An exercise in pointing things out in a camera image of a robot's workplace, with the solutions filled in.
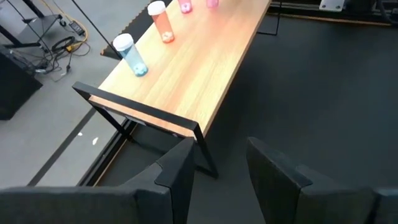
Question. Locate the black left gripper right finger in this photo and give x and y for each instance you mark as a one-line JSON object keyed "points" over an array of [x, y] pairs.
{"points": [[276, 186]]}

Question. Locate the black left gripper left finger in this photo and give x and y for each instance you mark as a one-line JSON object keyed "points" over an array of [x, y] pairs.
{"points": [[180, 186]]}

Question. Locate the blue pill bottle white cap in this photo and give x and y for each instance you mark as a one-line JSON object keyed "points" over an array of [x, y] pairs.
{"points": [[133, 59]]}

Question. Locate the orange pill bottle white cap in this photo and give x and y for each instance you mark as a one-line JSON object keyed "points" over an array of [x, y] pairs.
{"points": [[161, 25]]}

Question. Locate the black power adapter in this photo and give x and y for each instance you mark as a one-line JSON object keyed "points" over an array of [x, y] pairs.
{"points": [[76, 28]]}

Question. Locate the black floor box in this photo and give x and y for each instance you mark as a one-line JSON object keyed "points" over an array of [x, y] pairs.
{"points": [[15, 87]]}

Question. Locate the black metal stand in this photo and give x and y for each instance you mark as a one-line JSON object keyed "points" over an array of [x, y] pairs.
{"points": [[43, 25]]}

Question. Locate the wooden shelf black metal frame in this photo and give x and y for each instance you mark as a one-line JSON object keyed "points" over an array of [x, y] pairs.
{"points": [[192, 68]]}

